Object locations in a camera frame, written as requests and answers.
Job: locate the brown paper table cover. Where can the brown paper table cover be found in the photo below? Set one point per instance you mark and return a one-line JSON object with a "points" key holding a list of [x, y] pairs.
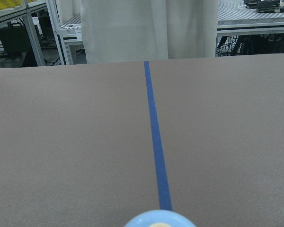
{"points": [[95, 145]]}

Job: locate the white curtain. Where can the white curtain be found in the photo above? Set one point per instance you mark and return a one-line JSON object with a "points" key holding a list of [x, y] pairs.
{"points": [[148, 30]]}

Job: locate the aluminium frame shelf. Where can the aluminium frame shelf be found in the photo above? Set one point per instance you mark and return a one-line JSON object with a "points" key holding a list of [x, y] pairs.
{"points": [[41, 32]]}

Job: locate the aluminium frame table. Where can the aluminium frame table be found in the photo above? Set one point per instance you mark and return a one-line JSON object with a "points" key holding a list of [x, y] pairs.
{"points": [[245, 31]]}

